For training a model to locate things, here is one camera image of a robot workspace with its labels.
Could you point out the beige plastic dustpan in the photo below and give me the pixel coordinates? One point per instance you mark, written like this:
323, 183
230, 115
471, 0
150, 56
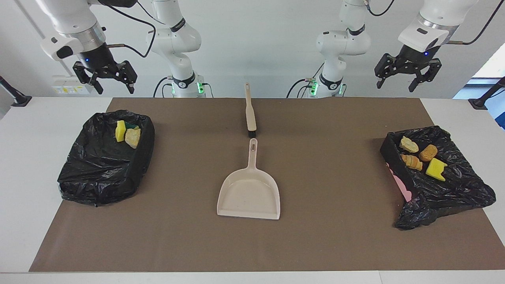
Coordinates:
248, 195

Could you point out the white wall outlet box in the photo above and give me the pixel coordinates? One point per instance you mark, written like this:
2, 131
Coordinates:
65, 88

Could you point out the large orange striped bread piece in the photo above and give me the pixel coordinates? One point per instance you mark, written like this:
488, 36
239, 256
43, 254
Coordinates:
133, 137

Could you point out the black trash bag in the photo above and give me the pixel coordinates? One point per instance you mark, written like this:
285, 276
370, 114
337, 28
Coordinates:
98, 169
446, 193

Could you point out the pink plastic bin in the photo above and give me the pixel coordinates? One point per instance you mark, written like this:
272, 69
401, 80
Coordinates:
400, 185

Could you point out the brown table mat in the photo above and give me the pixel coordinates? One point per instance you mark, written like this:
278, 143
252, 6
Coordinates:
252, 244

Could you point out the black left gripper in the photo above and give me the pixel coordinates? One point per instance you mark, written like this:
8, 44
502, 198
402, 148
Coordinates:
414, 57

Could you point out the small orange striped bread piece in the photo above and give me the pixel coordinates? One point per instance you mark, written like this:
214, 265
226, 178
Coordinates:
412, 161

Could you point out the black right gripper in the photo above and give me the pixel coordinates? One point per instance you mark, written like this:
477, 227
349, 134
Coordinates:
96, 58

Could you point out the black clamp stand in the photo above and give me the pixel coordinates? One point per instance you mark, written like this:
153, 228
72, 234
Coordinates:
19, 100
479, 103

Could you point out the pale yellow piece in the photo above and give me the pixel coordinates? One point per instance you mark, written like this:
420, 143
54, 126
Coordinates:
408, 145

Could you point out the green and yellow sponge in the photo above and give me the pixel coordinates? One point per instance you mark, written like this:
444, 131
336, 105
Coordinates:
132, 126

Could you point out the yellow notched sponge piece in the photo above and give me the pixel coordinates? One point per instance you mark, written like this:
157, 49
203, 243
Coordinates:
436, 169

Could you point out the brown fried croquette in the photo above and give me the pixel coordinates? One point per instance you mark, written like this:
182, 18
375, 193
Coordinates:
428, 153

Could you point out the yellow sponge wedge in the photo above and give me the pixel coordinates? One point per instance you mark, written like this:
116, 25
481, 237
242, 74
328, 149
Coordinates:
120, 132

